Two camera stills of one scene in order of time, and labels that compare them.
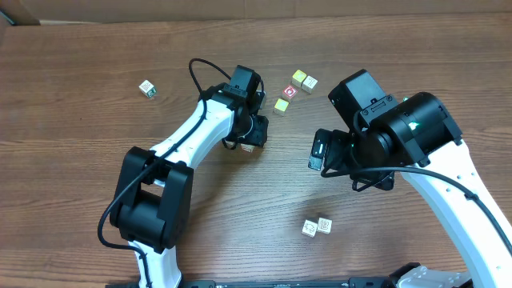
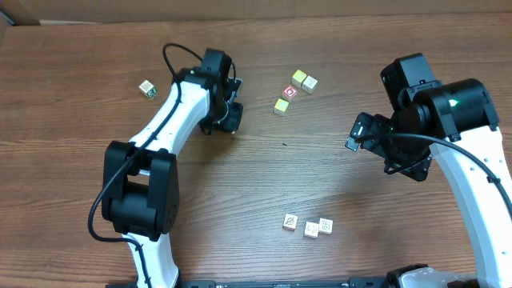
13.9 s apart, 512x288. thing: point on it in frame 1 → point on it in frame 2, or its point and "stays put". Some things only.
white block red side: [246, 147] → [290, 222]
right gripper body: [334, 150] → [402, 165]
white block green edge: [310, 228] stays put
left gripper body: [258, 132] → [229, 118]
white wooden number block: [325, 226] stays put
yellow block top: [298, 78] stays put
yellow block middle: [281, 106] stays put
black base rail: [390, 281] stays put
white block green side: [147, 88] stays put
